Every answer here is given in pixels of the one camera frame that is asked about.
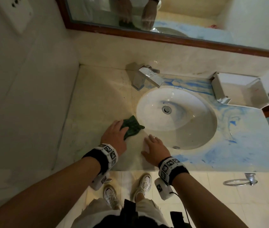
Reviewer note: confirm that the person's left hand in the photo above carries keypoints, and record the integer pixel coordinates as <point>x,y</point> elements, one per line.
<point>114,137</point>

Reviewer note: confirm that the person's right hand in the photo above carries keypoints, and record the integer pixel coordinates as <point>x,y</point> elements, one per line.
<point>156,151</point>

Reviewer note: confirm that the person's right thumb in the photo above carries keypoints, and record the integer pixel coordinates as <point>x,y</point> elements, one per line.
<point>144,154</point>

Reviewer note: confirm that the person's left fingers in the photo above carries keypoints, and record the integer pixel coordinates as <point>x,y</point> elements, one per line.
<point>117,123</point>

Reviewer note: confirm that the green cleaning cloth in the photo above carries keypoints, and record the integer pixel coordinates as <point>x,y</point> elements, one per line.
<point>132,127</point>

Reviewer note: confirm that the person's right forearm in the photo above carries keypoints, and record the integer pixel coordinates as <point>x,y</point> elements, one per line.
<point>205,204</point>

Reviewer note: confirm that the person's left forearm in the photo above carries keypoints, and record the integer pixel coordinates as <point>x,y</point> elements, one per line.
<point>41,197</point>

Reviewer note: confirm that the white sneaker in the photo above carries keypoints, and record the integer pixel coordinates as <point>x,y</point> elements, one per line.
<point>110,195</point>
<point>142,185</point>

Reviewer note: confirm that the black marker wristband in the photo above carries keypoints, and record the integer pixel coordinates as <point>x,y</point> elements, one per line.
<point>103,155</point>
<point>172,169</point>

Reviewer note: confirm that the metal sink drain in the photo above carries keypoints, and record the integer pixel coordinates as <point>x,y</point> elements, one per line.
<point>166,109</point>

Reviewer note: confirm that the white oval sink basin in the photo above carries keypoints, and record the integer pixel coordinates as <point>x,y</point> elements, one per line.
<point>191,125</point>

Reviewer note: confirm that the chrome square faucet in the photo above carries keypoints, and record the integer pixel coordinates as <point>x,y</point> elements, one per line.
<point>148,75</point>

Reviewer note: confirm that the black waist pack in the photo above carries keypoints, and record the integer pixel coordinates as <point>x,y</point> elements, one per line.
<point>134,217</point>

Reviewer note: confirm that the beige shorts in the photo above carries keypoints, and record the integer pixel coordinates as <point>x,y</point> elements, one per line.
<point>96,213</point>

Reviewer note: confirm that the white square tray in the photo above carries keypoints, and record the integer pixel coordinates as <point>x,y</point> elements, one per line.
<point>239,90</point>

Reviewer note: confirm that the wood-framed mirror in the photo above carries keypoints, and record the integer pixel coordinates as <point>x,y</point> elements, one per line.
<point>196,18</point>

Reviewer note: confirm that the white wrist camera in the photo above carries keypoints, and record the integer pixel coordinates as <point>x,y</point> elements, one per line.
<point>163,189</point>
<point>100,182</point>

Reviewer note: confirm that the white wall socket plate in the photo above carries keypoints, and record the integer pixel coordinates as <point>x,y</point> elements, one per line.
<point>15,11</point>

